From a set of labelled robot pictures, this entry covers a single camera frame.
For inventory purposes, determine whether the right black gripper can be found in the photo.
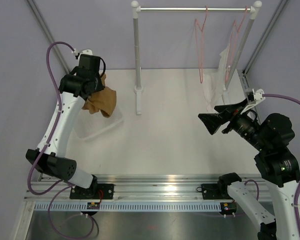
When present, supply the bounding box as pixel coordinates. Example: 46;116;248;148
198;97;270;152

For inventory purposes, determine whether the brown tank top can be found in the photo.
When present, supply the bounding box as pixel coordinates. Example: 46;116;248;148
82;74;117;118

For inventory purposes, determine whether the pink wire hanger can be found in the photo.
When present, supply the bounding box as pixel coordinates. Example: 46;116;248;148
194;5;208;84
224;6;248;84

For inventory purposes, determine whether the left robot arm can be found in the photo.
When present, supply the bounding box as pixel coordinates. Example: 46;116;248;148
25;49;106;199

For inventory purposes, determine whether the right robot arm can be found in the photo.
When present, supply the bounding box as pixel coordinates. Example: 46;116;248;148
198;100;300;240

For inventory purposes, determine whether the white garment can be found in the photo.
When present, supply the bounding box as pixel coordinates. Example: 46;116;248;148
202;41;229;113

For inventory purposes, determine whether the white plastic basket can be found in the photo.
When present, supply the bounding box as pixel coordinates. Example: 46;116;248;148
73;107;124;141

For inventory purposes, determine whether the white clothes rack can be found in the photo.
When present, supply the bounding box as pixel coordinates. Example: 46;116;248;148
130;0;263;116

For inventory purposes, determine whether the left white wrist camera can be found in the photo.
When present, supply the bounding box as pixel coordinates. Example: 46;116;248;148
71;48;93;60

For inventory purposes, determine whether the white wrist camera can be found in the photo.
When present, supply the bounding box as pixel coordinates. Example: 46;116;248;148
238;89;266;115
71;48;93;60

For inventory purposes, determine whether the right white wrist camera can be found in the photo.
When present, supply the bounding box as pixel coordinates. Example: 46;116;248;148
238;89;266;115

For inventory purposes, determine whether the aluminium rail base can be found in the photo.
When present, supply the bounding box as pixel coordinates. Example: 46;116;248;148
23;173;277;203

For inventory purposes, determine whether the white slotted cable duct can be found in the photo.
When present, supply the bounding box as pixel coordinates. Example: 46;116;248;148
34;201;221;212

